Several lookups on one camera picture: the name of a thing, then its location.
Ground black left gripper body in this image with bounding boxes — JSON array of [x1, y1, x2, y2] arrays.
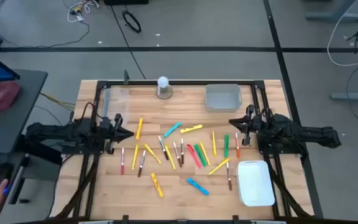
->
[[99, 113, 124, 156]]

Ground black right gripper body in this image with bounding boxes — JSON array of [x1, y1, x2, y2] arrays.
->
[[242, 105, 262, 147]]

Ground orange whiteboard marker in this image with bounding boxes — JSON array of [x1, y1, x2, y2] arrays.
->
[[234, 132, 241, 159]]

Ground red whiteboard marker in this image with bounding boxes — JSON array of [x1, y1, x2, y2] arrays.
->
[[120, 147, 126, 175]]

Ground green highlighter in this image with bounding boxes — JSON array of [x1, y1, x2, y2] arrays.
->
[[193, 144, 208, 167], [223, 134, 230, 158]]

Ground black whiteboard marker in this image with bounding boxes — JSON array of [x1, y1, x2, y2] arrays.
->
[[157, 135, 170, 161]]

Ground teal Sharpie highlighter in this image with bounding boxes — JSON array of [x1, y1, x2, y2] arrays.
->
[[163, 121, 183, 138]]

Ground pink highlighter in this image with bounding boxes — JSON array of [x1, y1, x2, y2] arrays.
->
[[186, 144, 202, 170]]

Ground white plastic tray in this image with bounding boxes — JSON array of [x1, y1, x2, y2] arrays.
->
[[236, 160, 275, 207]]

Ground blue highlighter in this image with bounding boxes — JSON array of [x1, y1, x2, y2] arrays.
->
[[186, 177, 210, 197]]

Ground clear plastic bin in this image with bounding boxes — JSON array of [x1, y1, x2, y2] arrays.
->
[[101, 88, 131, 124]]

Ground grey plastic bin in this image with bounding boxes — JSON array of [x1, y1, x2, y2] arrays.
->
[[204, 83, 243, 113]]

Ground white bulb on round base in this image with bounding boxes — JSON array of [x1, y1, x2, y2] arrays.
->
[[156, 76, 174, 100]]

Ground dark grey side desk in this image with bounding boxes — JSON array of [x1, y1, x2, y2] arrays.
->
[[0, 68, 63, 224]]

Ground grey desk foot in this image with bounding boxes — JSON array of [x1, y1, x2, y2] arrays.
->
[[305, 0, 358, 22], [330, 85, 358, 102]]

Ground black computer mouse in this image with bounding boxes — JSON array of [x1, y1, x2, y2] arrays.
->
[[0, 161, 14, 191]]

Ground black box on floor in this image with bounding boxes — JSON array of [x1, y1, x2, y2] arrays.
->
[[103, 0, 149, 6]]

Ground yellow cables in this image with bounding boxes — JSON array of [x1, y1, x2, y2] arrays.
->
[[40, 91, 76, 112]]

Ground coiled black cable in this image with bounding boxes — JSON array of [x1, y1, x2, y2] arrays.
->
[[122, 10, 142, 34]]

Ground white floor cable bundle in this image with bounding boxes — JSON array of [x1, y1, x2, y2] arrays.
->
[[66, 0, 101, 24]]

